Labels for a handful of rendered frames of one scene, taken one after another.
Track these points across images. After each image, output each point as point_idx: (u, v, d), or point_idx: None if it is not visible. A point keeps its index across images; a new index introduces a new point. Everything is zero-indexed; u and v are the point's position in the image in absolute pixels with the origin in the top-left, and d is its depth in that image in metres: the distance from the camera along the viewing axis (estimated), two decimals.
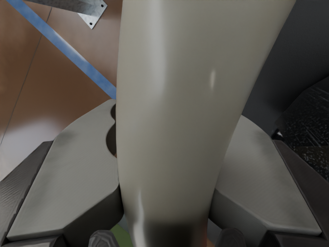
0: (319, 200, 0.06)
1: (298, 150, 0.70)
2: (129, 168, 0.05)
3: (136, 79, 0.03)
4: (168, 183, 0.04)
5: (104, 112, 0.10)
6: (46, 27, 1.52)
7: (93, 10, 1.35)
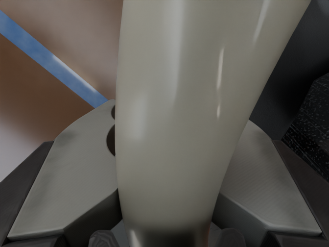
0: (319, 200, 0.06)
1: None
2: (130, 178, 0.04)
3: (138, 86, 0.03)
4: (171, 193, 0.04)
5: (105, 112, 0.10)
6: None
7: None
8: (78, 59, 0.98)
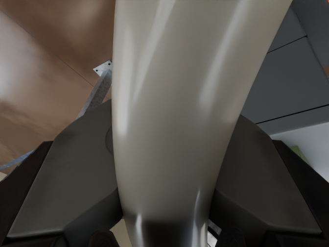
0: (319, 200, 0.06)
1: None
2: None
3: None
4: None
5: (104, 112, 0.10)
6: None
7: (111, 72, 1.64)
8: None
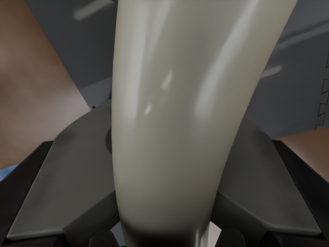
0: (319, 200, 0.06)
1: None
2: None
3: None
4: None
5: (104, 112, 0.10)
6: None
7: None
8: None
